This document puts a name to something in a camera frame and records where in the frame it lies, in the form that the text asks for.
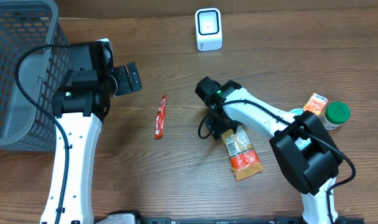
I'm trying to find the spaghetti pack orange ends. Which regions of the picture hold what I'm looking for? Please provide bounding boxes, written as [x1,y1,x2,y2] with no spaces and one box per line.
[221,125,264,181]

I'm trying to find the red chocolate bar wrapper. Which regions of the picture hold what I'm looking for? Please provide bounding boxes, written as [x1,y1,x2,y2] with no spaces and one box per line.
[154,95,167,140]

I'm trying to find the teal tissue pack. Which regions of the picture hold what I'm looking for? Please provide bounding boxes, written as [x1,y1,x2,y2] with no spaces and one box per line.
[290,108,311,151]

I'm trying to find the orange tissue pack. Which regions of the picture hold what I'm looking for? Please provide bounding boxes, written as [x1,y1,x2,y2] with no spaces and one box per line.
[303,93,328,116]

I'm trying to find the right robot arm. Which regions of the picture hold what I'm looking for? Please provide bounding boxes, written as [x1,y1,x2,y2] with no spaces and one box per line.
[195,77,344,223]

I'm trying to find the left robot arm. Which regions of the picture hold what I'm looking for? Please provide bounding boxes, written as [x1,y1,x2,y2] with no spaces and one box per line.
[40,62,142,223]

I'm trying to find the white barcode scanner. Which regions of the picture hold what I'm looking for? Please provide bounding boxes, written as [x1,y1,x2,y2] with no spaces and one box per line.
[195,7,223,52]

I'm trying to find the grey plastic mesh basket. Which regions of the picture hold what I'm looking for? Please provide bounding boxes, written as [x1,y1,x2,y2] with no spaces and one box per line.
[0,0,71,151]

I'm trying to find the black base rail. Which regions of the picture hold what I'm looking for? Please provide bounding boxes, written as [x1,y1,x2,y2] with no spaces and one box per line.
[139,216,366,224]

